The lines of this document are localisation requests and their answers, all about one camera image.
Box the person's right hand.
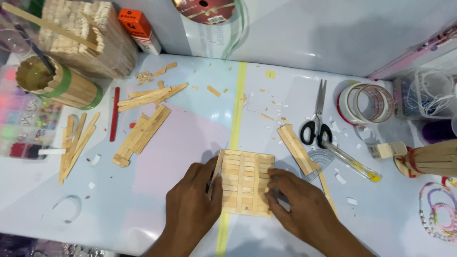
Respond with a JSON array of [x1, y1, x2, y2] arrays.
[[264, 168, 344, 247]]

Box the person's left hand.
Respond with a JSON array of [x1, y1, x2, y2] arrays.
[[166, 156, 224, 247]]

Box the single wooden craft stick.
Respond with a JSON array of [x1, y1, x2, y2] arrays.
[[207, 149, 226, 200]]

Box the square wooden craft stick panel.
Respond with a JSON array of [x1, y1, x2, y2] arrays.
[[219, 149, 276, 218]]

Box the long thin wooden strip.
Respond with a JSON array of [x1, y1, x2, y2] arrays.
[[317, 171, 338, 217]]

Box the scattered white paper scraps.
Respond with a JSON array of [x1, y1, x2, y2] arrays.
[[243, 91, 363, 207]]

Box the clear plastic protractor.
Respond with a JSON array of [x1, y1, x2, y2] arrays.
[[304, 149, 336, 183]]

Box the short stack of craft sticks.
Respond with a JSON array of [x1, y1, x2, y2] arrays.
[[277, 124, 321, 176]]

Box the clear glue pen yellow tip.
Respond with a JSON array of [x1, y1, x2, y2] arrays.
[[321, 139, 383, 183]]

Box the glued row of craft sticks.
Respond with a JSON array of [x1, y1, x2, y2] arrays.
[[111, 104, 172, 168]]

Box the small wooden block piece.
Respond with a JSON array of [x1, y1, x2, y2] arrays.
[[369, 141, 408, 160]]

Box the white tape roll red rim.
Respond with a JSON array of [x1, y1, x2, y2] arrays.
[[336, 83, 372, 126]]

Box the fanned bundle of craft sticks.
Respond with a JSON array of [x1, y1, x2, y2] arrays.
[[117, 80, 189, 113]]

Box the clear tape loop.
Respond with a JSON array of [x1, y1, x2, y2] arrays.
[[52, 194, 83, 225]]

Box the red craft stick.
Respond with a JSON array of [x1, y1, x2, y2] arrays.
[[109, 87, 121, 143]]

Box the loose spread of craft sticks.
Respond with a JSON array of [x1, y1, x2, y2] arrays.
[[58, 112, 101, 186]]

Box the clear printed tape roll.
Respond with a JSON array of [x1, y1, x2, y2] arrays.
[[353, 84, 395, 124]]

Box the heap of wood chips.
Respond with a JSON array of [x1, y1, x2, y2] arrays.
[[136, 70, 155, 86]]

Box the stick craft with red band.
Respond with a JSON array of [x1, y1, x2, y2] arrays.
[[393, 139, 457, 179]]

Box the broken stick end piece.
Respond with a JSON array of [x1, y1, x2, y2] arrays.
[[153, 62, 178, 78]]

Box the purple yarn bundle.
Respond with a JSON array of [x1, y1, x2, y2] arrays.
[[422, 119, 457, 144]]

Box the purple sequin fabric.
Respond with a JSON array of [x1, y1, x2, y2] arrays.
[[0, 233, 106, 257]]

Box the stick cup with green bands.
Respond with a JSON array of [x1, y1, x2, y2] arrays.
[[15, 55, 104, 111]]

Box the clear plastic wrapped package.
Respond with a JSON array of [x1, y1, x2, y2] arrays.
[[178, 0, 250, 60]]

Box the orange and white carton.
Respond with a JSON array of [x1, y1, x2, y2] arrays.
[[117, 9, 163, 56]]

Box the wrapped bundle of craft sticks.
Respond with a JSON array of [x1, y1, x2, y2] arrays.
[[38, 0, 139, 80]]

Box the clear bead organizer box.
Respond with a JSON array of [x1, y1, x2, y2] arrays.
[[0, 66, 64, 160]]

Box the red ribbon spool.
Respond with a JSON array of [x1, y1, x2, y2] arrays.
[[171, 0, 237, 26]]

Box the black pen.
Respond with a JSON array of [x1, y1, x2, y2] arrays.
[[14, 24, 58, 76]]

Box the long flat wooden stick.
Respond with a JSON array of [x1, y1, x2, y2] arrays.
[[1, 2, 101, 51]]

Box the black handled scissors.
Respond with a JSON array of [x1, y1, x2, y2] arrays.
[[299, 79, 333, 149]]

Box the pile of beaded bracelets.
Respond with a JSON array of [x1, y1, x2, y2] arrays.
[[418, 181, 457, 243]]

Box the clear box with white cord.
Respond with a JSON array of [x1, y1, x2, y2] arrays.
[[392, 67, 457, 121]]

